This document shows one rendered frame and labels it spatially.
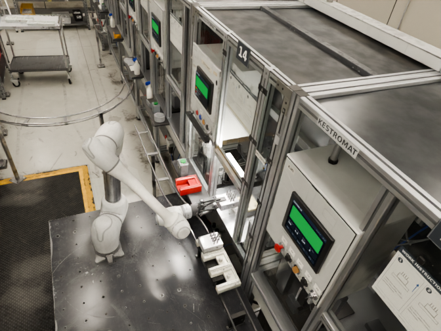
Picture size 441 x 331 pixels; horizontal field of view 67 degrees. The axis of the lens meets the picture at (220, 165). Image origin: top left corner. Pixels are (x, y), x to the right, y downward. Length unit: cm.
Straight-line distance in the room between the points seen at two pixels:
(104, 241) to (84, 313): 40
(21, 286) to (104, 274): 107
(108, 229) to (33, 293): 115
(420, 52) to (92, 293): 215
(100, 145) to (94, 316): 96
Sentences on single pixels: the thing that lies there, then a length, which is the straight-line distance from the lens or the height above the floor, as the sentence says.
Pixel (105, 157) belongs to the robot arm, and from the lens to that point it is 179.
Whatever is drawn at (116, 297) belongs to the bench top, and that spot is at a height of 68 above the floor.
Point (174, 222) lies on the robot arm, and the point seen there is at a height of 116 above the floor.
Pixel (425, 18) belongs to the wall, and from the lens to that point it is 539.
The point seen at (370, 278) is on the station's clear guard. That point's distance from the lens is 122.
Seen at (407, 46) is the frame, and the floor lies 207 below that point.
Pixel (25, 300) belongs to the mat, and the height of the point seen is 1.
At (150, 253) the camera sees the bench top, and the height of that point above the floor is 68.
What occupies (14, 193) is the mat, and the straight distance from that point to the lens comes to 396.
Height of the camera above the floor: 257
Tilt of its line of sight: 40 degrees down
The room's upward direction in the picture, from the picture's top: 7 degrees clockwise
